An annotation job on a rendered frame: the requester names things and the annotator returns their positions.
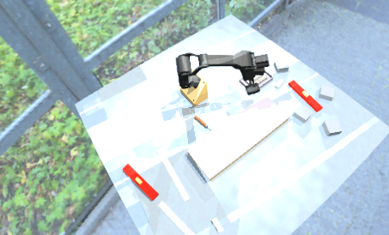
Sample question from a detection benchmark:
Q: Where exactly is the red long flat bar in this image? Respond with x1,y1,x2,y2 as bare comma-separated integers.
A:
122,164,159,201
289,80,323,112

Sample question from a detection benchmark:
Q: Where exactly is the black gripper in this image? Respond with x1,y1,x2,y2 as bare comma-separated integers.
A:
240,70,260,95

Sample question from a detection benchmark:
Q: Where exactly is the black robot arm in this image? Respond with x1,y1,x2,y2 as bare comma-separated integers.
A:
175,51,270,89

